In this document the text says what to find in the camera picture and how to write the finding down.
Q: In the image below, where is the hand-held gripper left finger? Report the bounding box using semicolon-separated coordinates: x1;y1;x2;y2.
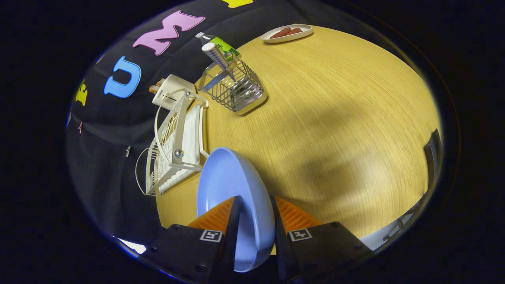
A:
140;196;241;284

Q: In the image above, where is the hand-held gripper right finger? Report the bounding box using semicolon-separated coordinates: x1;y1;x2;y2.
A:
270;196;373;284

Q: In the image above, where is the blue plate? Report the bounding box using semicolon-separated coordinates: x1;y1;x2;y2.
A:
196;147;276;273

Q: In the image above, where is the white wire dish rack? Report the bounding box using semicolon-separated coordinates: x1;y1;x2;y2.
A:
135;89;209;197

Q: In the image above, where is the metal wire basket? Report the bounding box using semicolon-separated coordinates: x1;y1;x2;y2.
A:
198;59;269;116

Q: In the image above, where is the spoon with checked handle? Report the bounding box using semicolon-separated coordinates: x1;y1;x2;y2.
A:
202;42;238;99

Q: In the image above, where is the small white oval plate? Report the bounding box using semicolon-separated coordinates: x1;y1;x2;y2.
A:
260;24;314;43

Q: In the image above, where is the white toaster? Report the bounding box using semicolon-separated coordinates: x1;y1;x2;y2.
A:
152;74;197;111

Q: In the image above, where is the green label drink bottle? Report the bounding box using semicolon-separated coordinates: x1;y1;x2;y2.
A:
195;32;241;62

